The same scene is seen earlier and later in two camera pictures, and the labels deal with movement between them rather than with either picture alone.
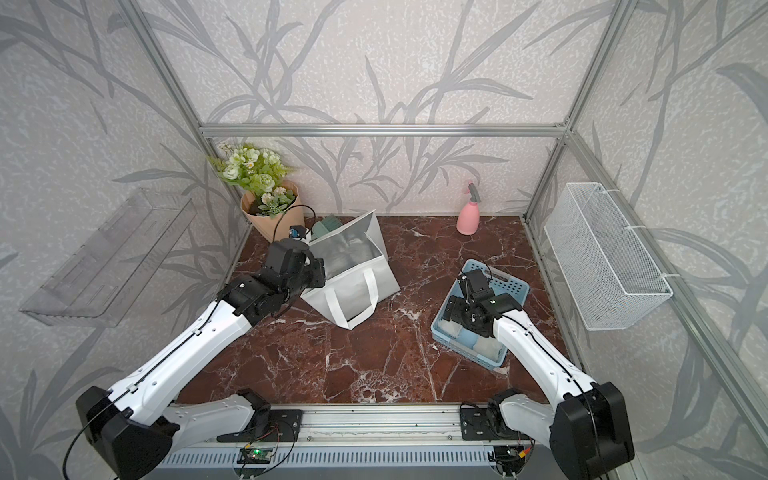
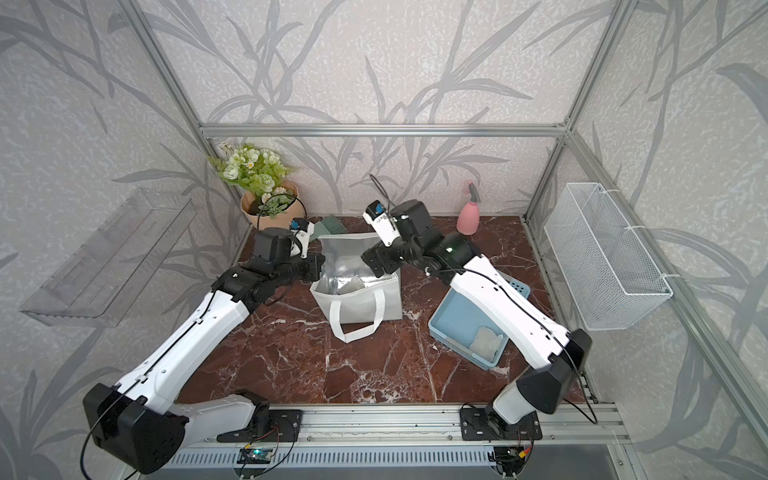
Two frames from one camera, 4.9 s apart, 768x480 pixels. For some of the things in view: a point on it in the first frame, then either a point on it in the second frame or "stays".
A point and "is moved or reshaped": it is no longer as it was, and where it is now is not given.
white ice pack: (487, 347) stays
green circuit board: (255, 455) stays
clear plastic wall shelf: (99, 285) stays
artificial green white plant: (258, 170) stays
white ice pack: (449, 328) → (355, 283)
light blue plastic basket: (478, 349) stays
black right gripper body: (460, 311) → (391, 257)
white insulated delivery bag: (356, 272) is moved or reshaped
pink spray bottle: (469, 217) stays
